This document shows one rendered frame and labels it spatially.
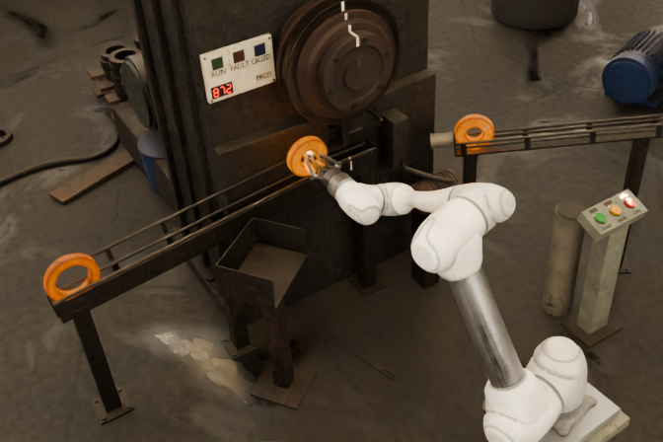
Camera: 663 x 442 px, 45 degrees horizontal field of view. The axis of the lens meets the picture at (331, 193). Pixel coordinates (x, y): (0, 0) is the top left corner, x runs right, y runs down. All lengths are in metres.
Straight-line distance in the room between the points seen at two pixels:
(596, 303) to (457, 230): 1.31
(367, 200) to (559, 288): 1.08
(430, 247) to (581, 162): 2.37
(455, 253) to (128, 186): 2.55
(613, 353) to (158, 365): 1.80
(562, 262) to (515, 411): 1.05
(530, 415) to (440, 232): 0.61
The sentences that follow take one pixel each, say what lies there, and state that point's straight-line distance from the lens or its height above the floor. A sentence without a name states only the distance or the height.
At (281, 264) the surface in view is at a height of 0.60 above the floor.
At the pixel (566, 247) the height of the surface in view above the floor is 0.38.
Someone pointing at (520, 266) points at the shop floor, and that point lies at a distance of 3.68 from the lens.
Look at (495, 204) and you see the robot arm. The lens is 2.17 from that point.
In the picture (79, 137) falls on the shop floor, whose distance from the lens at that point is 4.84.
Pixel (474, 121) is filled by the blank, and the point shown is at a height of 0.76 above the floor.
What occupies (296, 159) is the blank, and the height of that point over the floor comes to 0.84.
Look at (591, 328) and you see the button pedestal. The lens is 3.41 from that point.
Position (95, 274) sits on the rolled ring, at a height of 0.64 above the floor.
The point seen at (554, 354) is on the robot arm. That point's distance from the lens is 2.47.
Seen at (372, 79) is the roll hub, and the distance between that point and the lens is 2.85.
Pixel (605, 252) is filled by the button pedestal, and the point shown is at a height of 0.45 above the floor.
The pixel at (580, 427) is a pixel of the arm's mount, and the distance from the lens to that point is 2.67.
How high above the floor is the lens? 2.48
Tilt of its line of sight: 38 degrees down
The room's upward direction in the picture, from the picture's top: 4 degrees counter-clockwise
